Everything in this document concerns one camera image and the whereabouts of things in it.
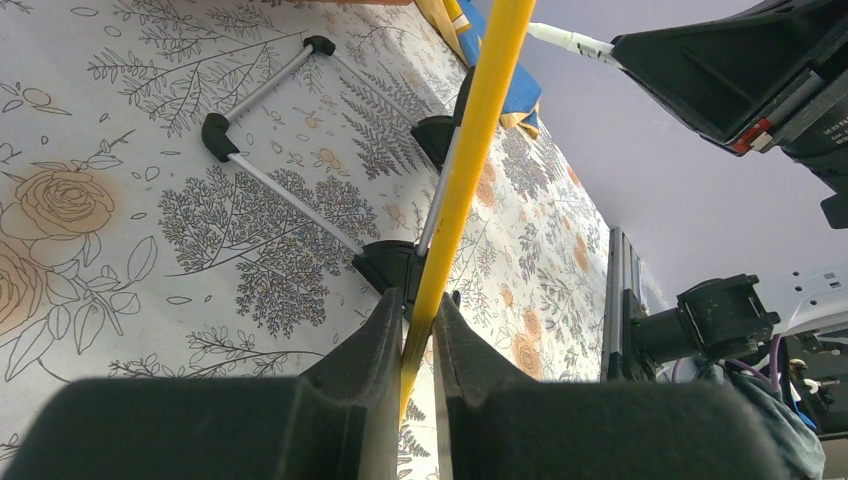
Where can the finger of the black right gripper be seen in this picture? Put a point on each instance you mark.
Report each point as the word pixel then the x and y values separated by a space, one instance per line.
pixel 731 78

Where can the yellow framed whiteboard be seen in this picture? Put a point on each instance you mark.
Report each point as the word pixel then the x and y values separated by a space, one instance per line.
pixel 472 147

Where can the green white marker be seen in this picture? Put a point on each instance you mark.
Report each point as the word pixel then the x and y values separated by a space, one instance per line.
pixel 575 43

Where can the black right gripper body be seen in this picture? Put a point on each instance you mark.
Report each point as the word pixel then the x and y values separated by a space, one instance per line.
pixel 809 117

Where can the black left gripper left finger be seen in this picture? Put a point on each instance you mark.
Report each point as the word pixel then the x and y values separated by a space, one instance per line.
pixel 337 420

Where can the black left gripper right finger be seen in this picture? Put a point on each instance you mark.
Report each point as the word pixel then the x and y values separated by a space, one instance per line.
pixel 496 422

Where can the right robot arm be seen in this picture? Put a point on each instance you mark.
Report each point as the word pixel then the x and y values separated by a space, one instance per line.
pixel 727 320

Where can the blue yellow cartoon bag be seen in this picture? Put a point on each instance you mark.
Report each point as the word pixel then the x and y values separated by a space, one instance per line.
pixel 492 44

